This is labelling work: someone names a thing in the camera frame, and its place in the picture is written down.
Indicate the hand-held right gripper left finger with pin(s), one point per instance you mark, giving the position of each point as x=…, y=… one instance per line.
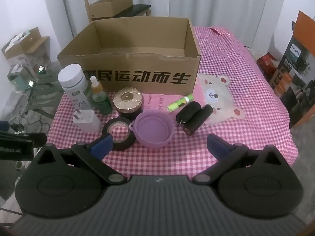
x=102, y=144

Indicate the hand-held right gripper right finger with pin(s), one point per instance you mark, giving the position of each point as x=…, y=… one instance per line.
x=217, y=145

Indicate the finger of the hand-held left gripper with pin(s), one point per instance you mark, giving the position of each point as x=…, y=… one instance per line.
x=3, y=125
x=39, y=139

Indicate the black tape roll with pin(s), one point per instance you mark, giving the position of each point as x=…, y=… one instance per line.
x=128, y=140

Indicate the white charger plug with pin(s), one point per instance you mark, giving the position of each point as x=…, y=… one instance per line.
x=86, y=123

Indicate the green dropper bottle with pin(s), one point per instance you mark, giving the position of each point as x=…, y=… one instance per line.
x=102, y=103

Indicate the gold lid cosmetic jar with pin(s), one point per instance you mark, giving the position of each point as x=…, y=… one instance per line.
x=128, y=98

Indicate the purple collapsible bowl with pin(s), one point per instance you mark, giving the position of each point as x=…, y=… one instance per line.
x=152, y=127

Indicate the white capped bottle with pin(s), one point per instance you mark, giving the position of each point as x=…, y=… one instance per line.
x=72, y=78

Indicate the large printed cardboard box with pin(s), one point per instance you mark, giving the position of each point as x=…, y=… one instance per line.
x=137, y=78

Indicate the green folding rack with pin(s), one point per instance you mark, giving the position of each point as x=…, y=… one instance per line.
x=46, y=91

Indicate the small glossy cube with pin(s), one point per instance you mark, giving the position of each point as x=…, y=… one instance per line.
x=30, y=83
x=41, y=68

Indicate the green lip balm tube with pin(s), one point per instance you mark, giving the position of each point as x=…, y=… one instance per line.
x=178, y=103

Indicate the pink checked bear blanket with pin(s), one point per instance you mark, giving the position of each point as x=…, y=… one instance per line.
x=246, y=91

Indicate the open flap cardboard box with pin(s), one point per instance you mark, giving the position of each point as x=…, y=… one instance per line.
x=32, y=44

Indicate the red bag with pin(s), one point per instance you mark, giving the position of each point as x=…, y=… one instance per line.
x=265, y=61

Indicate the orange black appliance carton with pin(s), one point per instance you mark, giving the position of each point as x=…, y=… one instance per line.
x=295, y=66

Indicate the small cardboard box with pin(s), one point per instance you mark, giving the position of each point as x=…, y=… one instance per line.
x=108, y=7

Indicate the grey wall pipe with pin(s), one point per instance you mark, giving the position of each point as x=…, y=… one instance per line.
x=67, y=7

